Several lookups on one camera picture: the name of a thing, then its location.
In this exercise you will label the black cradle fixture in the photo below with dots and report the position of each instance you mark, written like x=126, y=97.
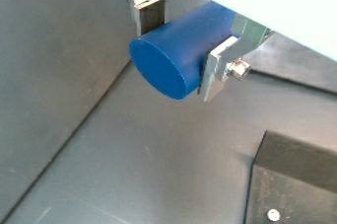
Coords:
x=293, y=183

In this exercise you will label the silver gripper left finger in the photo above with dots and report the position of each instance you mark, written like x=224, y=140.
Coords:
x=150, y=14

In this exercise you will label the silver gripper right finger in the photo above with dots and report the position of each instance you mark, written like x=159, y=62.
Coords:
x=224, y=62

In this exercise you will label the blue oval cylinder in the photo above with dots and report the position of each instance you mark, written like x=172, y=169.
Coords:
x=170, y=53

